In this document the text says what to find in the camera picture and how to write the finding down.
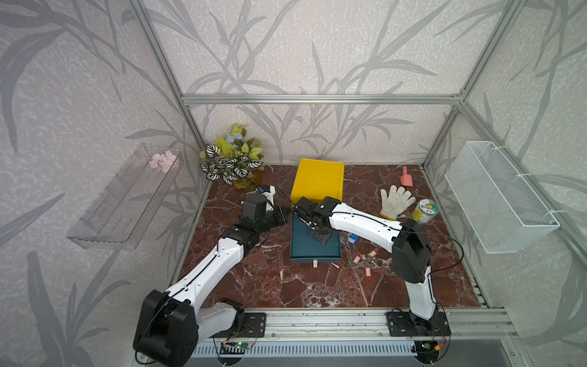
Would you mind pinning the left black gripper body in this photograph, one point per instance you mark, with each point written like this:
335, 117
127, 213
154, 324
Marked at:
274, 219

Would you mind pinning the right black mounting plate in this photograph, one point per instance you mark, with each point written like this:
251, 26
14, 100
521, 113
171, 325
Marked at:
404, 323

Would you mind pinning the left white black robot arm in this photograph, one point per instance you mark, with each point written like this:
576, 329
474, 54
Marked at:
174, 322

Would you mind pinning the artificial plant in vase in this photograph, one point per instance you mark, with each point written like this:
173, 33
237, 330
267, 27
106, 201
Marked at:
234, 159

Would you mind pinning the pink artificial flower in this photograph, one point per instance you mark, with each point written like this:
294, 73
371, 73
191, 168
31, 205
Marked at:
163, 162

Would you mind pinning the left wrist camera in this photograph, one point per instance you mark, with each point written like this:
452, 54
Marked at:
269, 192

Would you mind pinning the pink plastic scoop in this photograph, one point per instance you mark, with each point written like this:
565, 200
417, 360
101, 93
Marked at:
406, 178

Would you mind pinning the black mounting plate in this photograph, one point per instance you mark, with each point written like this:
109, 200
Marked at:
246, 324
404, 323

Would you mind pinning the keys with blue tag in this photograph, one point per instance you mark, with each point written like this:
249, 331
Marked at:
353, 239

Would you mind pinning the blue drawer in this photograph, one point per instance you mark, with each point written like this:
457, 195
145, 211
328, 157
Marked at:
306, 249

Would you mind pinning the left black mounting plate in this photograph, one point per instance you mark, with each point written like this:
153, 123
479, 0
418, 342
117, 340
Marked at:
246, 324

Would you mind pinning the yellow drawer cabinet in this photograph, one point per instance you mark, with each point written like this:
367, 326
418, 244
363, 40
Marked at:
317, 179

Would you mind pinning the keys with red tags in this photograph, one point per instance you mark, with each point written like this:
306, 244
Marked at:
367, 261

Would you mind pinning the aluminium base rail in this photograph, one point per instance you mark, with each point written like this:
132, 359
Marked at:
366, 324

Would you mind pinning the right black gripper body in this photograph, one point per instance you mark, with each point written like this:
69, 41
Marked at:
316, 235

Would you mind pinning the white work glove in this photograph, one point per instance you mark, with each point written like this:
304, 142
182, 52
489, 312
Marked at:
395, 202

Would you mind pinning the clear acrylic wall shelf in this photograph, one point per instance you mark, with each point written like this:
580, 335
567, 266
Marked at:
122, 213

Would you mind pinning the white wire mesh basket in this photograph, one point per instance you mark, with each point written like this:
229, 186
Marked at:
504, 211

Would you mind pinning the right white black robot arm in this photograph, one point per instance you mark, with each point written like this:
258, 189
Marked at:
407, 243

